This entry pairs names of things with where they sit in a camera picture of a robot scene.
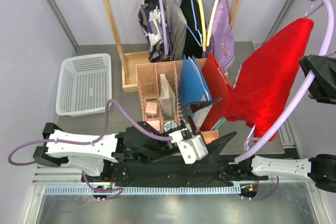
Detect blue file folder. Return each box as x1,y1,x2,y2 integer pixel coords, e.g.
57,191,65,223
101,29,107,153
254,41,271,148
178,56,212,107

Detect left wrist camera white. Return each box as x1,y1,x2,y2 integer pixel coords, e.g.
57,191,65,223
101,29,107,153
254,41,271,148
169,127,208,164

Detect pink socket cube lower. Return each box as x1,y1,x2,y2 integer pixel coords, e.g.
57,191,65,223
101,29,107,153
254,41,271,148
147,120,161,131

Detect round patterned tin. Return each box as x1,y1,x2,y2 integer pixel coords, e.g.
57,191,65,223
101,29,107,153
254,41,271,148
163,121,177,132

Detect cream yellow hanger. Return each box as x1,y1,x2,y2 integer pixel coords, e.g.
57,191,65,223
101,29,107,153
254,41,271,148
183,0,208,51

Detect purple camouflage garment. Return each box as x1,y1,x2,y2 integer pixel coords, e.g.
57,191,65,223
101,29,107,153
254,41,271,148
138,0,173,63

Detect white plastic basket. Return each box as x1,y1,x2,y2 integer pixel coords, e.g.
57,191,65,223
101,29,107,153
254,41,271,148
56,53,112,116

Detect cream hanger right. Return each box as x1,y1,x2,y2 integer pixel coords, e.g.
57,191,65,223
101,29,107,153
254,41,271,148
206,0,219,47

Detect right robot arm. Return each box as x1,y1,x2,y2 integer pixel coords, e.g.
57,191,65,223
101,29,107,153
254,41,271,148
235,54,335,193

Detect pink socket cube upper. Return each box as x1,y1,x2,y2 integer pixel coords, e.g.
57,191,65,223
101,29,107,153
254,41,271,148
145,102,158,117

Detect lilac hanger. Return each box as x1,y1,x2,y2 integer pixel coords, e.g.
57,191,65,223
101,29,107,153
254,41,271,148
234,0,335,163
159,0,170,61

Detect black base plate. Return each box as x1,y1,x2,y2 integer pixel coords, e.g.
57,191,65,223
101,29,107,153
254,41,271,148
87,155,269,188

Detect lilac purple garment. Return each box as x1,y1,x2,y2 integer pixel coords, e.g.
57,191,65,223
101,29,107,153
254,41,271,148
202,0,235,72

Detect grey garment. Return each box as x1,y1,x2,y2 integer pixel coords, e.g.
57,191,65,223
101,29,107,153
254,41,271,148
170,4,187,61

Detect white slotted cable duct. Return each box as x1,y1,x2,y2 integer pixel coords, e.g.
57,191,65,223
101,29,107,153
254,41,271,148
44,184,241,196

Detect black garment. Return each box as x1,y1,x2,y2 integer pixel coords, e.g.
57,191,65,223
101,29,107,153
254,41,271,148
180,0,204,58

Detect red file folder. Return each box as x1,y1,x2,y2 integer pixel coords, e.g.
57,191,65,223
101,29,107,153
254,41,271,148
201,53,232,131

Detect blue hanger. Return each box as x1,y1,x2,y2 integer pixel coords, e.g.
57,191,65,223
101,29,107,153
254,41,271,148
174,0,204,48

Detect pink desk organizer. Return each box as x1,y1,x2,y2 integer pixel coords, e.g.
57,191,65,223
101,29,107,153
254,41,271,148
135,58,219,146

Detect teal folder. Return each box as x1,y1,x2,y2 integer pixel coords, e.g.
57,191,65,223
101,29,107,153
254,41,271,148
212,118,226,130

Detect pink socket cube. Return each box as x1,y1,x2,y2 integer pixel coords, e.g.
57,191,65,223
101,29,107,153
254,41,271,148
147,120,161,131
145,102,158,117

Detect red trousers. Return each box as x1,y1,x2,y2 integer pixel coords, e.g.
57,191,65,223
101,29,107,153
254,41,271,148
224,18,314,138

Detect beige book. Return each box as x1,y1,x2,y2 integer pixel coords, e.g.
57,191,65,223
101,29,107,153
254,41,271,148
159,73,175,118

